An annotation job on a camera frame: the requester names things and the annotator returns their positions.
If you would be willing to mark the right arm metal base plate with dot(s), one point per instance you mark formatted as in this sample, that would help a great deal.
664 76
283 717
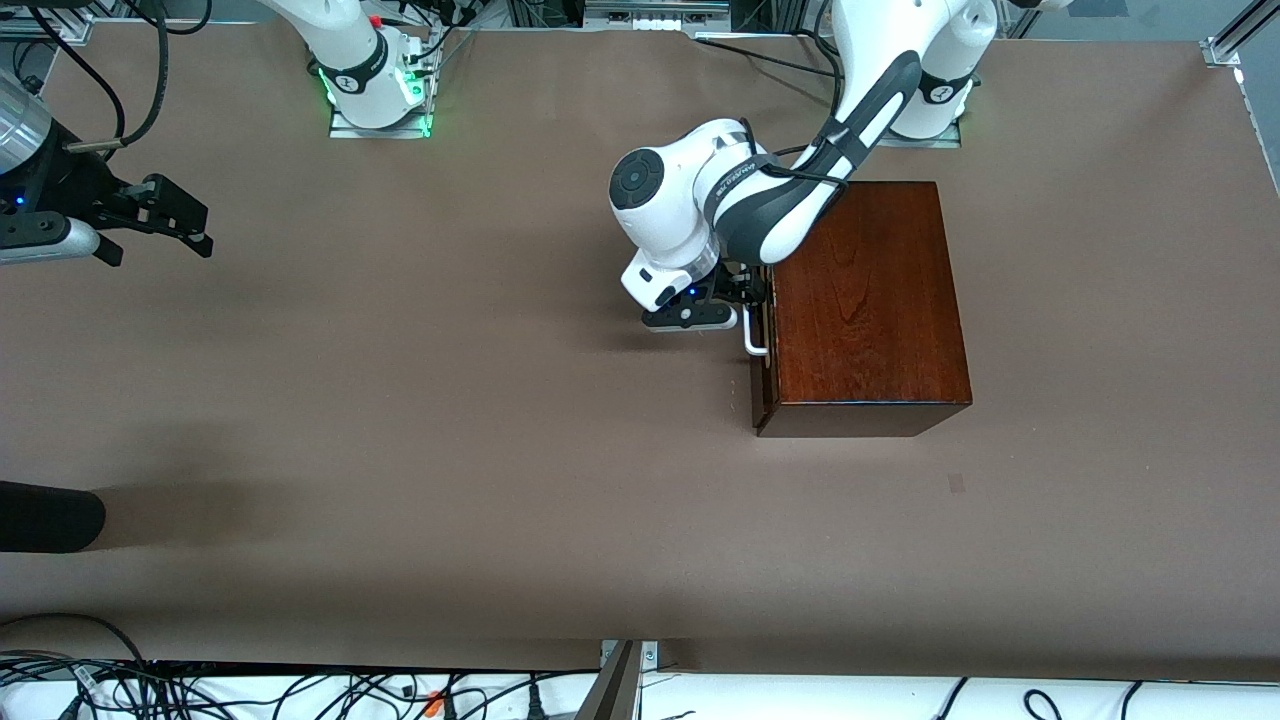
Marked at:
350 132

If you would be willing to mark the aluminium frame profile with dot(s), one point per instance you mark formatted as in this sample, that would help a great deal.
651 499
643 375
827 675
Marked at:
50 28
1235 35

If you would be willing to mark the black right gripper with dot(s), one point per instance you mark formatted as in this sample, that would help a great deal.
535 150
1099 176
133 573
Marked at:
78 186

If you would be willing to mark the grey slanted bar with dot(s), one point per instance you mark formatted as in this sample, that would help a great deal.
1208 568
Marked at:
610 695

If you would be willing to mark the black frame post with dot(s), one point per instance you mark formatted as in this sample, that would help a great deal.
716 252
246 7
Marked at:
770 12

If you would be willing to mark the aluminium table edge rail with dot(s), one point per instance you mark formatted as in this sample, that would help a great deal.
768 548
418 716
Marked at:
1260 130

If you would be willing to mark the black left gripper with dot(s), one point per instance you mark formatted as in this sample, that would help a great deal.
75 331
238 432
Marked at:
741 284

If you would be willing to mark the aluminium corner bracket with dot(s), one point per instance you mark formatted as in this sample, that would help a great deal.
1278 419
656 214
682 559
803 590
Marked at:
650 655

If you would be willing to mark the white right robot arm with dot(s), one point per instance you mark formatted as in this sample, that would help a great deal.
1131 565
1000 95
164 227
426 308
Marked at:
350 50

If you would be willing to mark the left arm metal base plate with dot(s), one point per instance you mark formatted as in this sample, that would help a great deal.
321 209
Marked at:
950 137

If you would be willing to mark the black foam cylinder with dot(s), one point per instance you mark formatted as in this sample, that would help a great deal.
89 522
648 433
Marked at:
50 515

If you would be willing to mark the grey metal connector panel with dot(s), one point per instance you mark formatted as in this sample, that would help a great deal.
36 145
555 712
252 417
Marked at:
655 10

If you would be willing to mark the dark brown wooden cabinet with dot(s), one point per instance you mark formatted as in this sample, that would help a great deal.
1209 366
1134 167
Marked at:
870 320

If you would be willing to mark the brown table cover sheet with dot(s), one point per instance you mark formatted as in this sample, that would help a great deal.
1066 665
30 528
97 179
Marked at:
500 400

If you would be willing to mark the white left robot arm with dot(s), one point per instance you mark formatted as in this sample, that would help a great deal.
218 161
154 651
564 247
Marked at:
680 200

